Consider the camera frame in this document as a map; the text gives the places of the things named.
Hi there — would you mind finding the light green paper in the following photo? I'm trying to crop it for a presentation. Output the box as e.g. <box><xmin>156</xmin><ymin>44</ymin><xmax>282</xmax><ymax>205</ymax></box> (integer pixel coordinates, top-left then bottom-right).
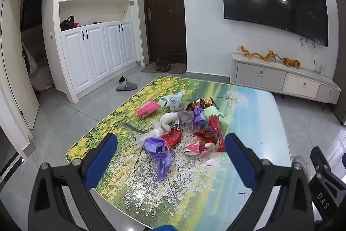
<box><xmin>203</xmin><ymin>107</ymin><xmax>233</xmax><ymax>130</ymax></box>

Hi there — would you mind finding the black red bag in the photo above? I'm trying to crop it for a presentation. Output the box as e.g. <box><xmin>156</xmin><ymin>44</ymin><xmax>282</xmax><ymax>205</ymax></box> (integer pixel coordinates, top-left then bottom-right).
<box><xmin>60</xmin><ymin>15</ymin><xmax>80</xmax><ymax>31</ymax></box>

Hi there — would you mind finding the torn red white packet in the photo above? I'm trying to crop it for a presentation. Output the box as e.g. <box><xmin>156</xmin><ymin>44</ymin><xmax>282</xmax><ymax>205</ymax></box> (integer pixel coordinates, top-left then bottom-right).
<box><xmin>183</xmin><ymin>140</ymin><xmax>217</xmax><ymax>157</ymax></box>

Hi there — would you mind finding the small purple wrapper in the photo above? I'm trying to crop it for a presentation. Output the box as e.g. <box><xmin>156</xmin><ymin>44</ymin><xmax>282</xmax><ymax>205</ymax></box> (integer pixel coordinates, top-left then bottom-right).
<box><xmin>192</xmin><ymin>107</ymin><xmax>208</xmax><ymax>130</ymax></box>

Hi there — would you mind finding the white interior door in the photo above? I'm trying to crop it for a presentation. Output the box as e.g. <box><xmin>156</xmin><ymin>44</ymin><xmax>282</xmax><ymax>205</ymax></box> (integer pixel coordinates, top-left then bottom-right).
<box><xmin>0</xmin><ymin>0</ymin><xmax>40</xmax><ymax>130</ymax></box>

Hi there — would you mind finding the white grey television console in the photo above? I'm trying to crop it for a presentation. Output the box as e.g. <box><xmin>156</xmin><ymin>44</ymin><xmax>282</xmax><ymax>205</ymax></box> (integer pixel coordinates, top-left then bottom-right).
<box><xmin>230</xmin><ymin>52</ymin><xmax>341</xmax><ymax>105</ymax></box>

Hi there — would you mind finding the clear plastic film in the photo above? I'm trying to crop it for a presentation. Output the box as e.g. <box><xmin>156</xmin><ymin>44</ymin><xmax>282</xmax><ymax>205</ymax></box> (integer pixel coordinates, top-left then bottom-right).
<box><xmin>135</xmin><ymin>120</ymin><xmax>165</xmax><ymax>146</ymax></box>

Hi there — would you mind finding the white printed plastic bag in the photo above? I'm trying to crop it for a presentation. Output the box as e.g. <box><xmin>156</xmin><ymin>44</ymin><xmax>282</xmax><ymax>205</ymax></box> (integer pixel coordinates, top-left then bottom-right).
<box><xmin>159</xmin><ymin>91</ymin><xmax>186</xmax><ymax>112</ymax></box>

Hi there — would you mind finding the person's blue clothing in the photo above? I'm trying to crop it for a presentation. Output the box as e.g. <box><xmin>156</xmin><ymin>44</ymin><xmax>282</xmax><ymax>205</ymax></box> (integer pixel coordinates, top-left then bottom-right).
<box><xmin>150</xmin><ymin>225</ymin><xmax>177</xmax><ymax>231</ymax></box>

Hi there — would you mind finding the grey refrigerator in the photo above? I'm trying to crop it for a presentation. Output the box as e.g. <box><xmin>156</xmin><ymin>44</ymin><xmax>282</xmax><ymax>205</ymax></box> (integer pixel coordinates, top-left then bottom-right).
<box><xmin>331</xmin><ymin>0</ymin><xmax>346</xmax><ymax>126</ymax></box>

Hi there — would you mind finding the golden tiger ornament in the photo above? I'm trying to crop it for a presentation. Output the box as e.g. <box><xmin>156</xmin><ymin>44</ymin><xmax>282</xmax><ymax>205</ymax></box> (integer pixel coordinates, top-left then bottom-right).
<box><xmin>281</xmin><ymin>57</ymin><xmax>301</xmax><ymax>69</ymax></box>

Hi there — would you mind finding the pink snack packet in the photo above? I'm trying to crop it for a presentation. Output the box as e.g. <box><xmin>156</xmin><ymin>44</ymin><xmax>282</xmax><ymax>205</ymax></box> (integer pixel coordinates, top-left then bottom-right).
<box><xmin>135</xmin><ymin>100</ymin><xmax>160</xmax><ymax>120</ymax></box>

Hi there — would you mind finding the grey slipper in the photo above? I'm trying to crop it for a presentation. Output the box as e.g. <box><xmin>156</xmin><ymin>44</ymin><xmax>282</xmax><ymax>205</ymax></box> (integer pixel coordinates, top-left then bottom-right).
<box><xmin>116</xmin><ymin>76</ymin><xmax>137</xmax><ymax>91</ymax></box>

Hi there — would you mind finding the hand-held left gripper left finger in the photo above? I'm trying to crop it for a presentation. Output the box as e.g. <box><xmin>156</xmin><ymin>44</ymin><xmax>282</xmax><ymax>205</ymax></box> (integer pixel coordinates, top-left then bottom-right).
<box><xmin>28</xmin><ymin>134</ymin><xmax>123</xmax><ymax>231</ymax></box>

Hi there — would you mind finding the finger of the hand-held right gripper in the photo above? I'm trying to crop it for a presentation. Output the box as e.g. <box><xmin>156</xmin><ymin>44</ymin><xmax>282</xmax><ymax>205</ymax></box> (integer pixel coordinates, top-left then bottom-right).
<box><xmin>310</xmin><ymin>147</ymin><xmax>334</xmax><ymax>177</ymax></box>

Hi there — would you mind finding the shiny red wrapper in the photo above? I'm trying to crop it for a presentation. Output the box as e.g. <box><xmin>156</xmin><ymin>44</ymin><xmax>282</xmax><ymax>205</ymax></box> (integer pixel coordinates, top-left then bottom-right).
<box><xmin>162</xmin><ymin>129</ymin><xmax>183</xmax><ymax>151</ymax></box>

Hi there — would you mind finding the white shoe cabinet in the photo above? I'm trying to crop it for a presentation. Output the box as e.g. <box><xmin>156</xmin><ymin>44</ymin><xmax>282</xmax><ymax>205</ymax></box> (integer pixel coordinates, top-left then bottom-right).
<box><xmin>55</xmin><ymin>0</ymin><xmax>137</xmax><ymax>104</ymax></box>

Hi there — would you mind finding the long purple plastic bag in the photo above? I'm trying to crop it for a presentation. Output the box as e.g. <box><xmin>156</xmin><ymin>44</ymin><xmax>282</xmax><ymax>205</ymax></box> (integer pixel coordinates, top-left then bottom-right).
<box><xmin>143</xmin><ymin>137</ymin><xmax>172</xmax><ymax>181</ymax></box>

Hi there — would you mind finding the pale bedding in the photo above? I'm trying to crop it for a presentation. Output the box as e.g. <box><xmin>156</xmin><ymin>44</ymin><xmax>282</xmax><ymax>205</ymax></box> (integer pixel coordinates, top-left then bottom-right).
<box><xmin>28</xmin><ymin>55</ymin><xmax>54</xmax><ymax>92</ymax></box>

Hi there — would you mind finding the clear crumpled plastic bag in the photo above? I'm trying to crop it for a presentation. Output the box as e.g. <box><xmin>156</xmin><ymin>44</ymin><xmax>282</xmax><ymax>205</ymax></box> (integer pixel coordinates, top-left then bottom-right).
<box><xmin>177</xmin><ymin>110</ymin><xmax>195</xmax><ymax>129</ymax></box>

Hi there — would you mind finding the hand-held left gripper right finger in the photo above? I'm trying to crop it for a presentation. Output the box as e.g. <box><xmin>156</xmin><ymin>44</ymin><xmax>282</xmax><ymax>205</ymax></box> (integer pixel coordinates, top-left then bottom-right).
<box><xmin>225</xmin><ymin>133</ymin><xmax>321</xmax><ymax>231</ymax></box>

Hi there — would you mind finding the brown snack packet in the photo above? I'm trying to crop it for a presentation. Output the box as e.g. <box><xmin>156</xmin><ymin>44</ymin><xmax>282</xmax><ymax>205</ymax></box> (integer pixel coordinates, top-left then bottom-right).
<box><xmin>186</xmin><ymin>97</ymin><xmax>220</xmax><ymax>112</ymax></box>

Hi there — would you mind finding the golden dragon ornament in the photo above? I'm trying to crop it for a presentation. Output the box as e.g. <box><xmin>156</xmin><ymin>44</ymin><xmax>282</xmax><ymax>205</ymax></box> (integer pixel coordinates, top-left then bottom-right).
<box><xmin>236</xmin><ymin>45</ymin><xmax>282</xmax><ymax>61</ymax></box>

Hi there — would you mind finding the white crumpled tissue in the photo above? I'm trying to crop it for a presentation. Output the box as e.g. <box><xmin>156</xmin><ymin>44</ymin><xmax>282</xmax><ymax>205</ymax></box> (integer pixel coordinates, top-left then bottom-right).
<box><xmin>159</xmin><ymin>112</ymin><xmax>180</xmax><ymax>131</ymax></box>

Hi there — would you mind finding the dark brown entrance door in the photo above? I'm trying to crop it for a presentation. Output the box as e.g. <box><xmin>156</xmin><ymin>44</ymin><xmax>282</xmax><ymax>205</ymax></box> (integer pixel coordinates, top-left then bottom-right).
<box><xmin>142</xmin><ymin>0</ymin><xmax>187</xmax><ymax>65</ymax></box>

